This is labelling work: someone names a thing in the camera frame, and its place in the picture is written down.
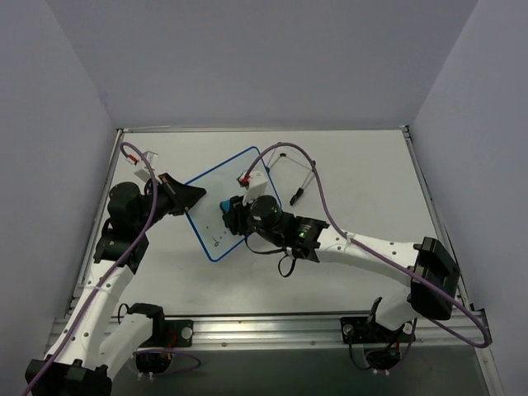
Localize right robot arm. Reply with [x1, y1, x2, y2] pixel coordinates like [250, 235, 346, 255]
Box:
[219, 196, 460, 341]

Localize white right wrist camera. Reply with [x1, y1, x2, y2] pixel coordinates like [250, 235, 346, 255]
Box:
[237, 167, 268, 205]

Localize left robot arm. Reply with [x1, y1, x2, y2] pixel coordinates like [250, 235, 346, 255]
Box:
[24, 173, 206, 395]

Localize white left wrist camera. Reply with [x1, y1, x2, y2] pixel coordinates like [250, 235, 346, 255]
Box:
[125, 151, 158, 182]

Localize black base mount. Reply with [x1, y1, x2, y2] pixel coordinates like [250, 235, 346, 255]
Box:
[162, 319, 194, 348]
[340, 316, 375, 345]

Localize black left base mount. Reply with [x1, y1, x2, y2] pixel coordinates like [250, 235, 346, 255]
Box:
[162, 319, 194, 348]

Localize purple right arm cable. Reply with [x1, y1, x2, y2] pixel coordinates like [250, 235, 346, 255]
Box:
[243, 142, 494, 350]

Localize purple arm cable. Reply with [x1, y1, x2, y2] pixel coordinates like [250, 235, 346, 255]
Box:
[16, 142, 203, 396]
[243, 142, 494, 350]

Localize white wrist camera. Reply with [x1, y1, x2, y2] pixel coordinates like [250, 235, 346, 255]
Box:
[125, 151, 158, 182]
[237, 167, 268, 205]

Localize blue framed whiteboard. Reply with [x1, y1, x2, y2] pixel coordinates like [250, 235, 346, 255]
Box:
[183, 145, 283, 263]

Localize blue black eraser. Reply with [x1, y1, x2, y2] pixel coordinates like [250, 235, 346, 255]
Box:
[219, 200, 233, 215]

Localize aluminium front rail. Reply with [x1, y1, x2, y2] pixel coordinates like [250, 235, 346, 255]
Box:
[49, 309, 494, 351]

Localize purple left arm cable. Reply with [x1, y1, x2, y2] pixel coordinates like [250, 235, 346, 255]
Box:
[16, 142, 203, 396]

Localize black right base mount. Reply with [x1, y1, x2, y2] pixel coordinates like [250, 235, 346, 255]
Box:
[340, 316, 375, 345]

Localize metal whiteboard stand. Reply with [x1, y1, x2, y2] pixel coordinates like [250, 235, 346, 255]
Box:
[266, 148, 316, 207]

